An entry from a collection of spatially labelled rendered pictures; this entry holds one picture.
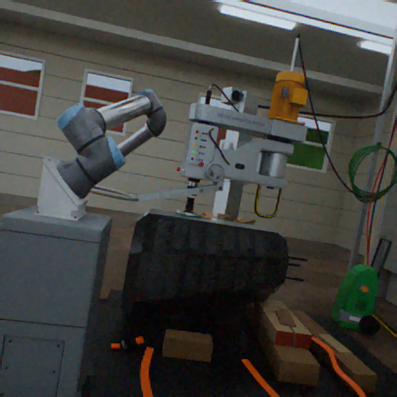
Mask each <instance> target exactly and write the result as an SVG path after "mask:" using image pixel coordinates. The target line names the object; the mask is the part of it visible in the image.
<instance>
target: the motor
mask: <svg viewBox="0 0 397 397"><path fill-rule="evenodd" d="M305 79H306V78H305V76H304V75H303V74H301V73H298V72H293V71H283V72H281V73H279V74H278V75H277V76H276V85H275V86H274V89H273V95H272V99H271V105H270V109H269V118H270V119H279V120H283V121H289V122H293V123H298V124H301V125H306V124H307V123H306V122H305V121H303V122H301V121H298V118H299V113H300V108H301V107H302V106H305V105H306V102H307V94H308V90H304V89H303V87H304V83H305Z"/></svg>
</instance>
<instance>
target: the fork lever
mask: <svg viewBox="0 0 397 397"><path fill-rule="evenodd" d="M216 188H217V184H211V185H206V186H199V187H198V188H194V189H187V188H184V189H172V190H164V191H152V192H145V193H137V194H136V198H139V200H138V201H137V202H140V201H146V200H154V199H165V198H172V197H179V196H184V195H191V194H198V193H205V192H211V191H217V190H216Z"/></svg>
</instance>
